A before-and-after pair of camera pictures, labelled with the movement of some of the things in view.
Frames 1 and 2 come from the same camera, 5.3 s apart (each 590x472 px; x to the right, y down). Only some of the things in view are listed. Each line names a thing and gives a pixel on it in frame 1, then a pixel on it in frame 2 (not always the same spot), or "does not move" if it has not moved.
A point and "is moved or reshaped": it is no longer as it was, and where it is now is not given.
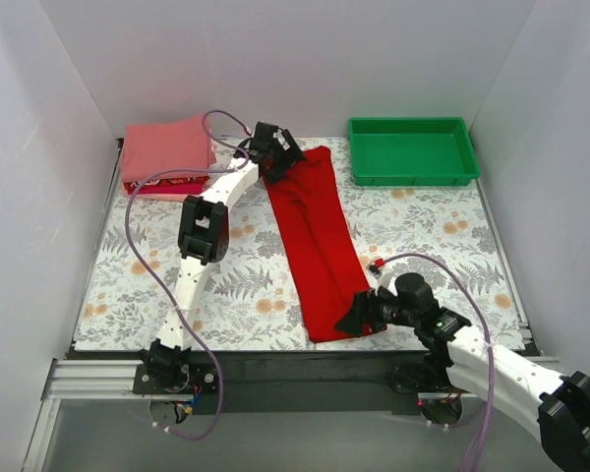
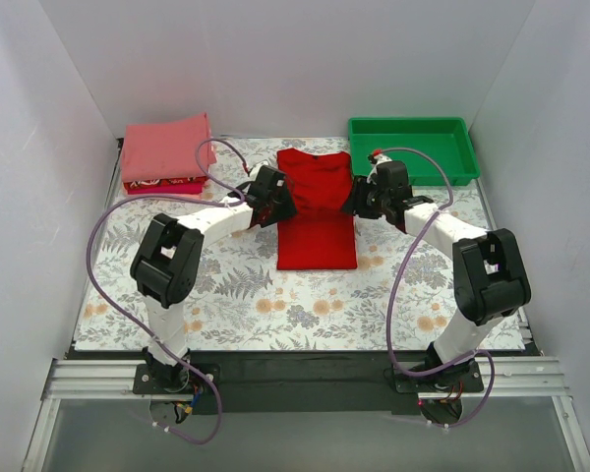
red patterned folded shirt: (179, 185) does not move
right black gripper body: (370, 311) -> (365, 198)
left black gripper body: (280, 154) -> (273, 206)
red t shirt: (322, 256) is moved or reshaped
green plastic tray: (411, 151) does not move
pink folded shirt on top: (149, 148) does not move
